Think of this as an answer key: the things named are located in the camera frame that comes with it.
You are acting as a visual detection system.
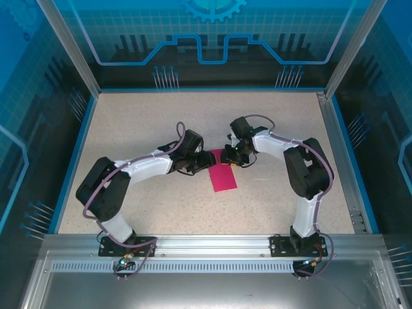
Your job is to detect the aluminium sheet panel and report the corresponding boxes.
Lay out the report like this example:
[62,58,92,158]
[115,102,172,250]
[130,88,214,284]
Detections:
[19,250,403,309]

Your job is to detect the aluminium frame post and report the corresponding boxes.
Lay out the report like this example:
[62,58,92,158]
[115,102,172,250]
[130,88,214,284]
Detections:
[324,0,386,99]
[35,0,101,96]

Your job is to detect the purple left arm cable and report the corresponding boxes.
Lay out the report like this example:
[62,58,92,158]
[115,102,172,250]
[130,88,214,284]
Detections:
[82,121,187,280]

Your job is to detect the magenta cloth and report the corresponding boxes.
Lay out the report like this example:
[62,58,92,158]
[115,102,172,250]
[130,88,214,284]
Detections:
[207,148,238,193]

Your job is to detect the slotted aluminium cable duct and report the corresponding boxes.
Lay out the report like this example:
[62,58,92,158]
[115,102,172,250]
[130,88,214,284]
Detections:
[51,262,297,273]

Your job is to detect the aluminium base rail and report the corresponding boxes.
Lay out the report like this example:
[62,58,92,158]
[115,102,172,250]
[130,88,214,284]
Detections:
[43,234,387,256]

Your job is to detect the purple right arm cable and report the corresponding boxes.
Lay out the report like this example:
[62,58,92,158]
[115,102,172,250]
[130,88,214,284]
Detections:
[243,114,336,278]

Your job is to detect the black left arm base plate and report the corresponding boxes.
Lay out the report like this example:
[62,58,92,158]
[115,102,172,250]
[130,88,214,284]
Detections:
[98,236,158,258]

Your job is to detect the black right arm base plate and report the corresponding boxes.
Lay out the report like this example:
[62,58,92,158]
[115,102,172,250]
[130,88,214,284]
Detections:
[269,234,329,258]

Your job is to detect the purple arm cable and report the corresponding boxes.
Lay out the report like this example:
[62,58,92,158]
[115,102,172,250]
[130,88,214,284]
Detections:
[243,114,336,278]
[82,121,187,280]

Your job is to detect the aluminium side rail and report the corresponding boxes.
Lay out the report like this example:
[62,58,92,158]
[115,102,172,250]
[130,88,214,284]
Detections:
[317,91,368,234]

